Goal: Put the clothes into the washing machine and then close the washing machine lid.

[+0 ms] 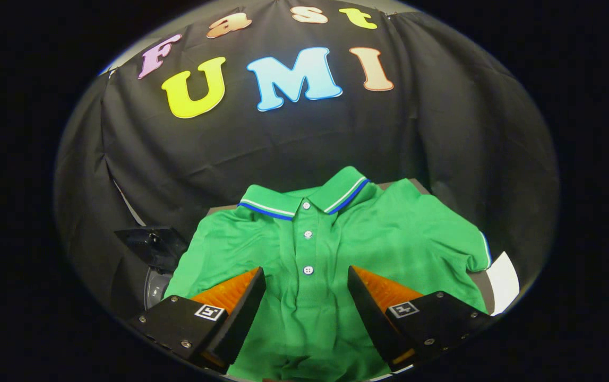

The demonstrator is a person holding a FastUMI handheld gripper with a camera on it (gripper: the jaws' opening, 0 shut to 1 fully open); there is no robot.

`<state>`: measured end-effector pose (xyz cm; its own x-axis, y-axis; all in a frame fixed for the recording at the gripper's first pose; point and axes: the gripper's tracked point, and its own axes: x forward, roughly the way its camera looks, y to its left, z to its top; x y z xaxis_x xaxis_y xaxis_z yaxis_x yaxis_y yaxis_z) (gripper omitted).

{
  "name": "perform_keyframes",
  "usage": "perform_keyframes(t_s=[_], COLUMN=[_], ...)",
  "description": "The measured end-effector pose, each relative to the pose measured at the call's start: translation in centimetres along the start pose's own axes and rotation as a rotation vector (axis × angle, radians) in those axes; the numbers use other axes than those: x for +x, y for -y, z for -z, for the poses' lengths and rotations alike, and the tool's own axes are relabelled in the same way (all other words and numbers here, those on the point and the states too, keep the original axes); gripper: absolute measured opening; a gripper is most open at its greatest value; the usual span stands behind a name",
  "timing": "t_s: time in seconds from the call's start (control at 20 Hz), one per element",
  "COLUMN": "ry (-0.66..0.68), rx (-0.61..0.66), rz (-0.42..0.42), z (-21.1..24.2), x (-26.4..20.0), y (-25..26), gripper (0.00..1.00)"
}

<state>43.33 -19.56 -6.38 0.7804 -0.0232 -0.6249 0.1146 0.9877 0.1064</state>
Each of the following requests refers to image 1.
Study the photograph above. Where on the white board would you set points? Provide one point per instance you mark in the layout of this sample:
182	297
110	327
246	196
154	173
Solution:
503	281

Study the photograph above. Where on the green polo shirt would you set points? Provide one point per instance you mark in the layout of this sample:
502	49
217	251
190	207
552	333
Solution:
309	318

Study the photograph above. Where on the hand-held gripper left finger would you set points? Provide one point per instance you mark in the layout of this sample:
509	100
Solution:
240	313

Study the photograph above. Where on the dark cabinet with beige door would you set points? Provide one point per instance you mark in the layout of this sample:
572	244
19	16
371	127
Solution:
415	185

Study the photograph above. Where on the black backdrop cloth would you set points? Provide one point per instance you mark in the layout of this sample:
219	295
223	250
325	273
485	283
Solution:
283	138

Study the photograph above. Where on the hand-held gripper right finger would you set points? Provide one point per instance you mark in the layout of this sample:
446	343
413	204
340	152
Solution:
373	318

